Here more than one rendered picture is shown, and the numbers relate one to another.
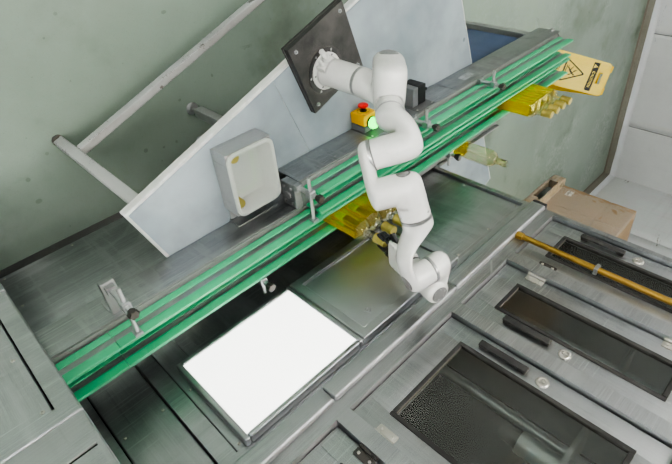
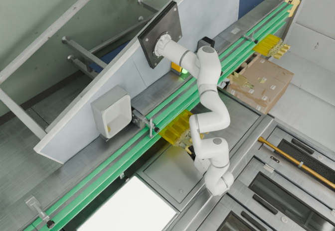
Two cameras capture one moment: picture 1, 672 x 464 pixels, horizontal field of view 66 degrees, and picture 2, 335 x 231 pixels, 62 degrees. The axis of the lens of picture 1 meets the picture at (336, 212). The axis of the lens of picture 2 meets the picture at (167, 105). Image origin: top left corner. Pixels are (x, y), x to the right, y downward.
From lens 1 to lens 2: 0.60 m
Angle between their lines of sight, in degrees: 16
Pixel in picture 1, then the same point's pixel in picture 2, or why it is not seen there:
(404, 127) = (220, 113)
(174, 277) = (69, 181)
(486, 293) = (243, 177)
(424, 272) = (220, 186)
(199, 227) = (82, 144)
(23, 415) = not seen: outside the picture
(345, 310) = (168, 190)
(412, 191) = (222, 153)
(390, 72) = (212, 71)
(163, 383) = not seen: outside the picture
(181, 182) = (72, 125)
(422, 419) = not seen: outside the picture
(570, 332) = (286, 204)
